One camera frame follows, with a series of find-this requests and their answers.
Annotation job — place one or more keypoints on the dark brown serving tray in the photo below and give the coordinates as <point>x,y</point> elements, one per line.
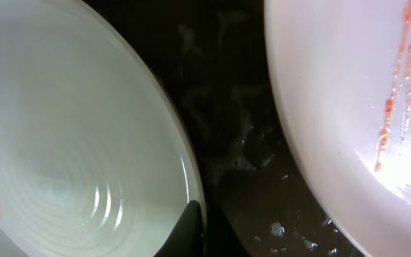
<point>209,55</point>

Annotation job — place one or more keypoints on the pale green plate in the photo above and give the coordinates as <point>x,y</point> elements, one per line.
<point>94,160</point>

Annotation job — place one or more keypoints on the pink white plate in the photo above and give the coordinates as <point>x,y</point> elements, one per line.
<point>341,77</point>

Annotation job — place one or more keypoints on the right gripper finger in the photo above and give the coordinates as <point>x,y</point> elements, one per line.
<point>186,238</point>

